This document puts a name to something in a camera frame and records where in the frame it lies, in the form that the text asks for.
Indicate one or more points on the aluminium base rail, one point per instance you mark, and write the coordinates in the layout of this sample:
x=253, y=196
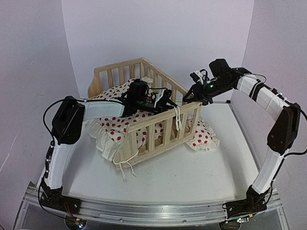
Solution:
x=151, y=215

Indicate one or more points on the strawberry print ruffled mattress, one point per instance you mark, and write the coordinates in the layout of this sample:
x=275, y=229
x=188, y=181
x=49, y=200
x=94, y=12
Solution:
x=111, y=132

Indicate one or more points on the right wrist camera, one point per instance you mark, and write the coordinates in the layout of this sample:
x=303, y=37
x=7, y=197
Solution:
x=200, y=76

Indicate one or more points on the strawberry print small pillow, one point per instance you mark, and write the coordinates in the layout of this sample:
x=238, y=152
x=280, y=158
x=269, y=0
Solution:
x=204, y=137

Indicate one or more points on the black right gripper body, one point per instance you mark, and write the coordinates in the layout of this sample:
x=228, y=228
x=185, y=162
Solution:
x=216, y=89

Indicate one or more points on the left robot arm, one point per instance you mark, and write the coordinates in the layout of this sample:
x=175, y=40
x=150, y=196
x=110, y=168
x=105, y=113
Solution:
x=73, y=114

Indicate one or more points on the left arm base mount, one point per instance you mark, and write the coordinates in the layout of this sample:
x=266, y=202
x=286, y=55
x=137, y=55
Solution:
x=54, y=199

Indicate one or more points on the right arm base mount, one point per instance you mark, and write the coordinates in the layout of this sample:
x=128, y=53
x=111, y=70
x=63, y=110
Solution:
x=252, y=204

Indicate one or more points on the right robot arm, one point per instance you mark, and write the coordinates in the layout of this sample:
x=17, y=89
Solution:
x=285, y=113

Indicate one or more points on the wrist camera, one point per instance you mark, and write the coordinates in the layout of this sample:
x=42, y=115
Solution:
x=200, y=76
x=162, y=97

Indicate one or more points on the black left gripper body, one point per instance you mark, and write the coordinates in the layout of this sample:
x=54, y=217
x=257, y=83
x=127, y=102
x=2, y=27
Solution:
x=158, y=109

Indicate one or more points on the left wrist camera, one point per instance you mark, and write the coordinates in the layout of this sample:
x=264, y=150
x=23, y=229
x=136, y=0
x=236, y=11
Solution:
x=162, y=97

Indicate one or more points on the wooden pet bed frame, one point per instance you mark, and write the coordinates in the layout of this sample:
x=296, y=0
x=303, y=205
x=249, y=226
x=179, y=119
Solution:
x=180, y=122

